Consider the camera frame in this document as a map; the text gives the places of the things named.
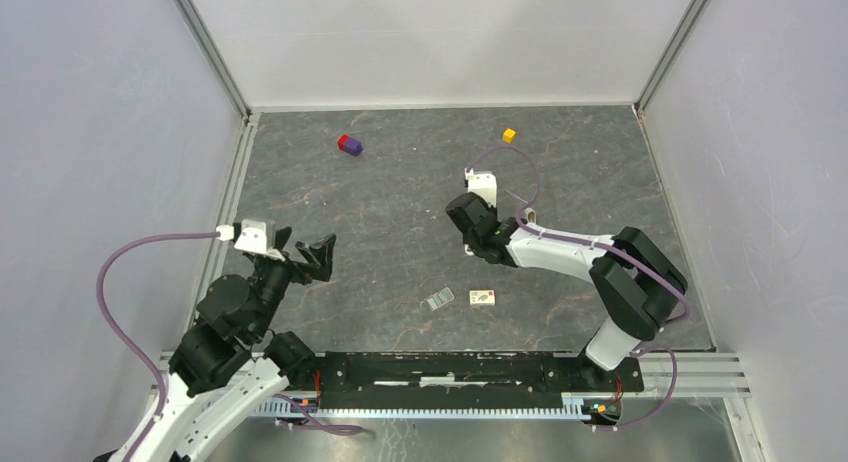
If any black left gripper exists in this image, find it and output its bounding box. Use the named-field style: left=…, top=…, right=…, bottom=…
left=251, top=226, right=337, bottom=339

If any staple tray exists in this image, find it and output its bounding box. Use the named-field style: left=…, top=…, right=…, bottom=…
left=425, top=287, right=455, bottom=311

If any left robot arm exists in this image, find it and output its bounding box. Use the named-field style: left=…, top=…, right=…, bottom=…
left=96, top=219, right=337, bottom=461

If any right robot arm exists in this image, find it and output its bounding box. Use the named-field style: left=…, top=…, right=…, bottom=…
left=445, top=192, right=688, bottom=390

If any red and purple block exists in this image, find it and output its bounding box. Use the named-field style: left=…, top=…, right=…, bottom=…
left=337, top=134, right=363, bottom=157

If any yellow cube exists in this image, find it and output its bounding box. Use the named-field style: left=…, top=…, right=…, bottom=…
left=502, top=128, right=517, bottom=144

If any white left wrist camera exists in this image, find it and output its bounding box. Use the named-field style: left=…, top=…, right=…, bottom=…
left=215, top=218, right=286, bottom=261

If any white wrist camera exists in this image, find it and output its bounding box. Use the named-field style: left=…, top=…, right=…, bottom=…
left=215, top=218, right=286, bottom=261
left=464, top=168, right=497, bottom=208

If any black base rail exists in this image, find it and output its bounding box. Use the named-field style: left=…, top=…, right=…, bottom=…
left=289, top=351, right=645, bottom=410

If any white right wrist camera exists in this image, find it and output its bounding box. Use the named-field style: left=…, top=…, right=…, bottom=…
left=464, top=168, right=497, bottom=208

